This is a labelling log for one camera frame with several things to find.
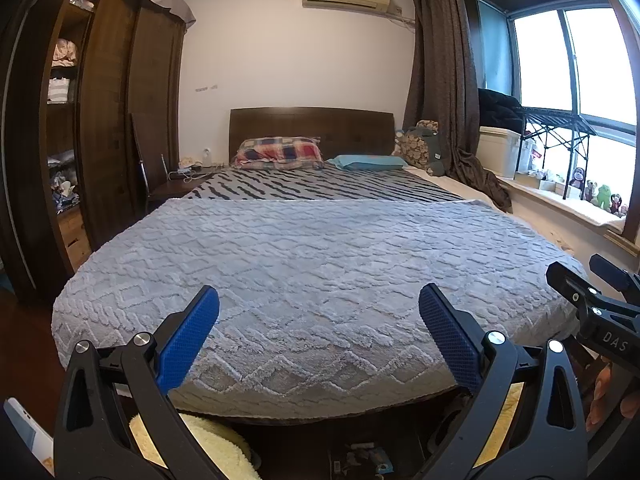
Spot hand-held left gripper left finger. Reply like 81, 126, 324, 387
52, 284, 226, 480

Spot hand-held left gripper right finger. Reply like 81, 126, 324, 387
415, 282, 591, 480

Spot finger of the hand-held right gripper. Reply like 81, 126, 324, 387
545, 260, 608, 331
588, 253, 640, 306

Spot person's right hand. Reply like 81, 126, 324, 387
585, 357, 640, 433

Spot wooden window sill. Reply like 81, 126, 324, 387
492, 175, 638, 253

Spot beige cardboard box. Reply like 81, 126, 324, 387
515, 172, 551, 191

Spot yellow fleece blanket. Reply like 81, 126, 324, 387
129, 382, 526, 480

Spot white storage box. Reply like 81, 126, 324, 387
479, 125, 533, 180

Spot grey textured blanket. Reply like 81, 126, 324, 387
51, 197, 593, 420

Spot black tray with small items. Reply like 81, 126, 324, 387
327, 441, 398, 478

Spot dark wooden nightstand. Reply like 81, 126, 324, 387
147, 167, 221, 211

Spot black folding table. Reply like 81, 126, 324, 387
515, 105, 601, 201

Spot black jacket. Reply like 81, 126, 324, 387
477, 87, 526, 133

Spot white flat box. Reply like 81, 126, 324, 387
4, 397, 55, 476

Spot brown patterned plush cushion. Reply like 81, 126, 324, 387
394, 120, 448, 177

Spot teal pillow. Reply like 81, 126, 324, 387
325, 154, 408, 172

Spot grey black striped bedsheet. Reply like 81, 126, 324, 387
182, 167, 468, 203

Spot pile of mixed clothes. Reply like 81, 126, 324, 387
47, 155, 81, 211

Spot plaid pillow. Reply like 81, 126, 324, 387
232, 136, 325, 171

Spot large window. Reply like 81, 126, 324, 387
475, 0, 640, 201

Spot grey blue roller blind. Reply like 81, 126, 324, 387
475, 0, 523, 106

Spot dark wooden wardrobe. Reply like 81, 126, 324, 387
0, 0, 188, 306

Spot brown curtain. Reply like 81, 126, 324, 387
402, 0, 513, 213

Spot striped folded clothes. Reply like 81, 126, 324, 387
47, 77, 71, 103

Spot white air conditioner pipe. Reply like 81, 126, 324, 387
387, 5, 417, 26

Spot pink folded clothes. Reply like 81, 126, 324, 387
52, 39, 78, 67

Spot white charger cables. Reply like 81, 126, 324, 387
170, 157, 211, 183

